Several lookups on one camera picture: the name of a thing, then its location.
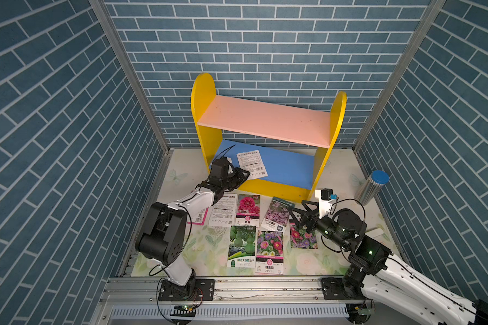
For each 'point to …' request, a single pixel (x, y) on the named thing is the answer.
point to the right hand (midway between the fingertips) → (298, 206)
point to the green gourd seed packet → (242, 246)
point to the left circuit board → (184, 311)
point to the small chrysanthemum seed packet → (301, 238)
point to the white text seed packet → (224, 212)
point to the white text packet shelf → (251, 162)
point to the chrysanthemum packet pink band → (270, 252)
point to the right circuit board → (362, 311)
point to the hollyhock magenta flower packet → (248, 210)
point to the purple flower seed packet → (277, 215)
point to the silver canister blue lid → (371, 187)
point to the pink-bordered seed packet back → (200, 219)
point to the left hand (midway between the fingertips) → (254, 174)
